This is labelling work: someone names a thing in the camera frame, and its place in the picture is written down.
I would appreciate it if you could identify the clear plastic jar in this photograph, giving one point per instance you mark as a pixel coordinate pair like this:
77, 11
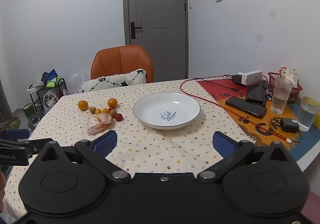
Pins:
36, 121

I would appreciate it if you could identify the orange mandarin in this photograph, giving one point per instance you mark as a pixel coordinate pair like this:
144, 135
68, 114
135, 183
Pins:
82, 105
112, 102

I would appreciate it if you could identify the tall clear glass cup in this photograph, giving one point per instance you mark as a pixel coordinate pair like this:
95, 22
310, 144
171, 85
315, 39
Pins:
281, 96

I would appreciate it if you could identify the clear white plastic bag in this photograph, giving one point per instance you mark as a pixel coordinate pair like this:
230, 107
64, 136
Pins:
77, 80

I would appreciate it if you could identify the green packets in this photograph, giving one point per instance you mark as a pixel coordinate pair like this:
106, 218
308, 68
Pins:
53, 83

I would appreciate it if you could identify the white wall socket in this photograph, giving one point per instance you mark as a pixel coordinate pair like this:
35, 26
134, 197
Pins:
260, 38

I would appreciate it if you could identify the small brownish jujube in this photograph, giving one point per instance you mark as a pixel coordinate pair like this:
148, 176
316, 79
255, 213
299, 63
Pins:
113, 113

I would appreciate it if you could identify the round peeled pomelo segment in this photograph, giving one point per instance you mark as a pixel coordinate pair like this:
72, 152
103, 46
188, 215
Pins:
103, 118

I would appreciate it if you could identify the small red apple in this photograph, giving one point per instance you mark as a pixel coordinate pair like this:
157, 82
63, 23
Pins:
119, 117

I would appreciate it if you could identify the small yellow kumquat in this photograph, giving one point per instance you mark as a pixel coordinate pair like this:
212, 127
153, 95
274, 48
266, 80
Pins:
98, 111

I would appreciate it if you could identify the white fluffy patterned pillow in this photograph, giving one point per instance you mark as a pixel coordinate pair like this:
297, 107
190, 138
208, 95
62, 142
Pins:
112, 83

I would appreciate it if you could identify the white charger block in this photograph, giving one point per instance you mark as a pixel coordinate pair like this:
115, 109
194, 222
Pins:
252, 76

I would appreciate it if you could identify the colourful cartoon table mat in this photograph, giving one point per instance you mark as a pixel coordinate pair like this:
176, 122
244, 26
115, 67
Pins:
220, 89

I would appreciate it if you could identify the black earbuds case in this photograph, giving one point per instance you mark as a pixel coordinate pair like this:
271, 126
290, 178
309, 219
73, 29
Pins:
288, 125

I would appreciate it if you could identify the short clear glass cup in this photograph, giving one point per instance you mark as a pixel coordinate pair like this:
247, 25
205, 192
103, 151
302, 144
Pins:
306, 116

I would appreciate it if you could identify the orange leather chair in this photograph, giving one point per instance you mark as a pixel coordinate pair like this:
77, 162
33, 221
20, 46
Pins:
120, 60

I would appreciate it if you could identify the white shopping bag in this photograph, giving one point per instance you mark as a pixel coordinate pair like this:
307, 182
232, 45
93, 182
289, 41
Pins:
50, 101

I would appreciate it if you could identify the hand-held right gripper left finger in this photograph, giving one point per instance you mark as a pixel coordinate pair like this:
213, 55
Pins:
106, 142

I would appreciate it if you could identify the white plate with blue rim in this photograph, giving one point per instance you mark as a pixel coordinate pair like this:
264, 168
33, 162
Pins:
167, 110

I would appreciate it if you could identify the yellow container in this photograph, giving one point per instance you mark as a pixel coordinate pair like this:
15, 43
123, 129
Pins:
317, 114

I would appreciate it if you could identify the black metal rack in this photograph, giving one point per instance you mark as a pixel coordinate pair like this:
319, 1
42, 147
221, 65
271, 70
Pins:
38, 93

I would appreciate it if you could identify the olive green shoe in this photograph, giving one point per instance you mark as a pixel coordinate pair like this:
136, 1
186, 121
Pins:
11, 123

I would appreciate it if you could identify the blue box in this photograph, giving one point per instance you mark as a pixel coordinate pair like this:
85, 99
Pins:
53, 75

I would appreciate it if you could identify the small orange kumquat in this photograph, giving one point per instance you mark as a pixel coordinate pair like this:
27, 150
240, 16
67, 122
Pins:
105, 110

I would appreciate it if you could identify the dark bundle on rack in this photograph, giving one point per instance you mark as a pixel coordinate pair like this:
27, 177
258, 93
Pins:
45, 75

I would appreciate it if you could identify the small green jujube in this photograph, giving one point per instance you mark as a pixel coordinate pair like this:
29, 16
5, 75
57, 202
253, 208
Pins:
93, 110

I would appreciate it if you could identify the long peeled pomelo segment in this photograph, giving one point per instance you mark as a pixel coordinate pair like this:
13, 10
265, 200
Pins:
97, 128

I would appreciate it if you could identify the black power bank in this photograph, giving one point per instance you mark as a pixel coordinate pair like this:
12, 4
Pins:
255, 94

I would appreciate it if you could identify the black power adapter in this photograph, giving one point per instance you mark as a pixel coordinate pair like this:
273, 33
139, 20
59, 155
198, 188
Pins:
237, 80

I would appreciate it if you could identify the green bag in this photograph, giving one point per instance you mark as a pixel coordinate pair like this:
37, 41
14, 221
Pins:
28, 111

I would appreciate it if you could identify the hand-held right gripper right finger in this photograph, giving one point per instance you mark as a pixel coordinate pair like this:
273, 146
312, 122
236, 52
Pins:
223, 143

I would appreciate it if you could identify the grey door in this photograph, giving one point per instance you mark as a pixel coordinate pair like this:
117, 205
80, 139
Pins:
160, 2

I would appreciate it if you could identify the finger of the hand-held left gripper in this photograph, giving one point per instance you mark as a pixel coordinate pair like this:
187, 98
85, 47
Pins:
16, 134
32, 147

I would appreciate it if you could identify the black smartphone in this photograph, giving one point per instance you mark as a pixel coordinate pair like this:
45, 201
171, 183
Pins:
246, 106

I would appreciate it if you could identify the snack bag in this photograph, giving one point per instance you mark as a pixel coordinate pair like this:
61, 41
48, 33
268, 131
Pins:
288, 73

